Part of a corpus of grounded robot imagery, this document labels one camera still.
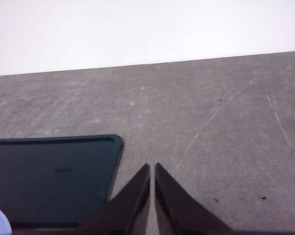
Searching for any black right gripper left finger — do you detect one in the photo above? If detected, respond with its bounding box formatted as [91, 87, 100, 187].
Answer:
[72, 163, 150, 235]

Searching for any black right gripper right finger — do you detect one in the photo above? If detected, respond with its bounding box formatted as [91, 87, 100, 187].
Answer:
[155, 163, 236, 235]

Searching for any dark green tray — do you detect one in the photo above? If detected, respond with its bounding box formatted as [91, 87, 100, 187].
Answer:
[0, 135, 124, 225]

